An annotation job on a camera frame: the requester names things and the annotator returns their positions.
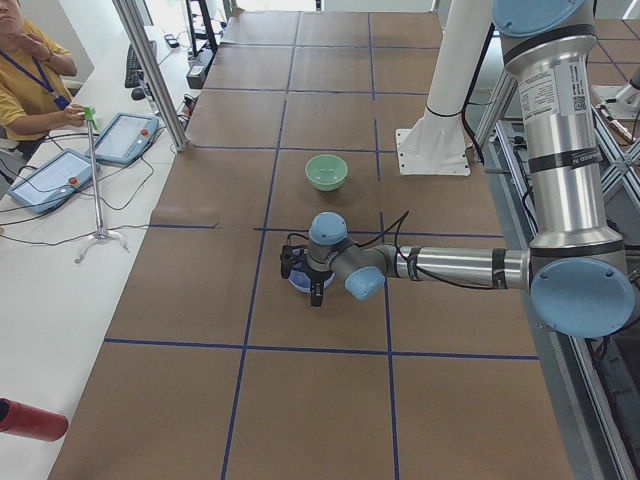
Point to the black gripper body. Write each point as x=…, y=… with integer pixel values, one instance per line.
x=317, y=277

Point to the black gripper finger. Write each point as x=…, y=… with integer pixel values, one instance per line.
x=317, y=293

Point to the blue ceramic bowl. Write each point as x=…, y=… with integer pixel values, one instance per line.
x=300, y=280

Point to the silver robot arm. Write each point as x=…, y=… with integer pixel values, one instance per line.
x=574, y=268

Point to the green ceramic bowl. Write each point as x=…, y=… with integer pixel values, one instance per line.
x=326, y=172

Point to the brown paper table cover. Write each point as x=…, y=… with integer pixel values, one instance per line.
x=214, y=367

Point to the far teach pendant tablet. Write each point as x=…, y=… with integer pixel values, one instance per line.
x=125, y=138

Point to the teach pendant tablet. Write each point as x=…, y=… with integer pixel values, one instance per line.
x=49, y=186
x=125, y=138

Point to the black computer mouse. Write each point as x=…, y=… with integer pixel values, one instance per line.
x=138, y=94

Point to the black keyboard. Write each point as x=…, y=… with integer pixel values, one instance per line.
x=134, y=72

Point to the chrome stand with green clip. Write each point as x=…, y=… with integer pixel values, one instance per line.
x=102, y=234

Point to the near teach pendant tablet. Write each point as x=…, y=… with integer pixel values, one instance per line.
x=49, y=186

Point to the red cylinder bottle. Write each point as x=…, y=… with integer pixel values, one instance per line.
x=26, y=421

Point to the seated person in yellow shirt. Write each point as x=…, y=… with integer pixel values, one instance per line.
x=34, y=99

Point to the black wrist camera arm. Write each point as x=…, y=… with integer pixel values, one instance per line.
x=291, y=260

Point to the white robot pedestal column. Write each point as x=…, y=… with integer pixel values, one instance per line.
x=436, y=144

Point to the aluminium frame post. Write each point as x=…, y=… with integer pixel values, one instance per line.
x=133, y=25

